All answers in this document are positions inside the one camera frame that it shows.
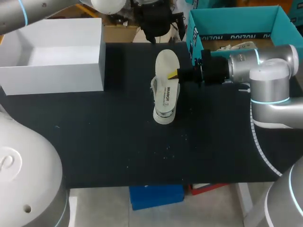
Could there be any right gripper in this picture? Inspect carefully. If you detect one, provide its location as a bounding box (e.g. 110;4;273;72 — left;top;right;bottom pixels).
167;49;230;87

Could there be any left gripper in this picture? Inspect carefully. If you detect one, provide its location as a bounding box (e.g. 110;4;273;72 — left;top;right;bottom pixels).
134;0;187;44

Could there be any white shoe insole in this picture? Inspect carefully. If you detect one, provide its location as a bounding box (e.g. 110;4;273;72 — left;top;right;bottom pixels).
155;49;181;114

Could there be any white shoebox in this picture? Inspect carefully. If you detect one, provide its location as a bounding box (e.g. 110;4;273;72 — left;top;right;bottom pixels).
0;18;107;96

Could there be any cardboard box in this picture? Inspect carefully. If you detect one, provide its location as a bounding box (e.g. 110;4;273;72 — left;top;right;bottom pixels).
103;24;140;44

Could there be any teal box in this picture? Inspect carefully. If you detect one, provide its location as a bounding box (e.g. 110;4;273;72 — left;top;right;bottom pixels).
186;6;303;62

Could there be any red box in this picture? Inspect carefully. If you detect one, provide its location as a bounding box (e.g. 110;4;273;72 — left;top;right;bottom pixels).
188;183;235;196

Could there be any blue box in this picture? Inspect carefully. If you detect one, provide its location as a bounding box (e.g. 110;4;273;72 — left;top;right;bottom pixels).
128;184;186;211

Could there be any white cable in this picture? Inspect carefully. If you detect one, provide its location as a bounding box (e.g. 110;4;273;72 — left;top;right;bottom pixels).
249;117;284;177

